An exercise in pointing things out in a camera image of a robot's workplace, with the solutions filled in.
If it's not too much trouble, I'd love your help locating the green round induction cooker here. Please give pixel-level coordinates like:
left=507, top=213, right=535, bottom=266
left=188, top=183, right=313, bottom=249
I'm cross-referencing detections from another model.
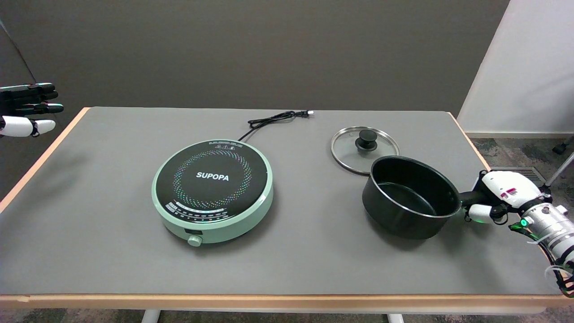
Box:
left=152, top=139, right=274, bottom=247

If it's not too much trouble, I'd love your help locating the black power cord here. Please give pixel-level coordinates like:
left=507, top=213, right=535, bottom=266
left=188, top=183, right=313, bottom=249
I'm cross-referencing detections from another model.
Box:
left=238, top=110, right=314, bottom=142

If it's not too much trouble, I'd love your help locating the metal floor vent grille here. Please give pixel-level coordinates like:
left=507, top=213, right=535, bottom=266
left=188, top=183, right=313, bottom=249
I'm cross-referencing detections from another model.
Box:
left=490, top=166, right=546, bottom=185

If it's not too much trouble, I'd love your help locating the glass pot lid black knob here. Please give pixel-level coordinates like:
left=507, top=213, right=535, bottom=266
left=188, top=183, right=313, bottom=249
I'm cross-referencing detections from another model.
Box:
left=330, top=126, right=400, bottom=176

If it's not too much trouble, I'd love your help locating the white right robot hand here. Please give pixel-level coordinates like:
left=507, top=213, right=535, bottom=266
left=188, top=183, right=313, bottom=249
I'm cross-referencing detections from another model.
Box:
left=461, top=170, right=554, bottom=225

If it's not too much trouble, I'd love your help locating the black caster wheel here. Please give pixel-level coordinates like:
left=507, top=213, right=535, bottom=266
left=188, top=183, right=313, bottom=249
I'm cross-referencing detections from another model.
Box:
left=552, top=137, right=574, bottom=155

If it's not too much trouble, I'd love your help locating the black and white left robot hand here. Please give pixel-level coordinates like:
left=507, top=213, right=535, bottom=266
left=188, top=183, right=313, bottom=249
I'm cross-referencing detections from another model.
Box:
left=0, top=83, right=64, bottom=138

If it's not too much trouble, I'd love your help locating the gray table mat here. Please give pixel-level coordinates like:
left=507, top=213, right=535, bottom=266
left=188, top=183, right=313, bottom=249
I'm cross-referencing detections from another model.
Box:
left=0, top=107, right=568, bottom=296

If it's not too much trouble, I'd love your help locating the black soup pot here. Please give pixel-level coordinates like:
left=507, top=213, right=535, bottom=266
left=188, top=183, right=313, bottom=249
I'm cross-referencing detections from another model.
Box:
left=361, top=155, right=484, bottom=240

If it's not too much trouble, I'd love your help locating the chair leg with black caster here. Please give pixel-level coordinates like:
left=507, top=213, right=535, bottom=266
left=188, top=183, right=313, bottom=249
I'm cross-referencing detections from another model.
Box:
left=538, top=150, right=574, bottom=198

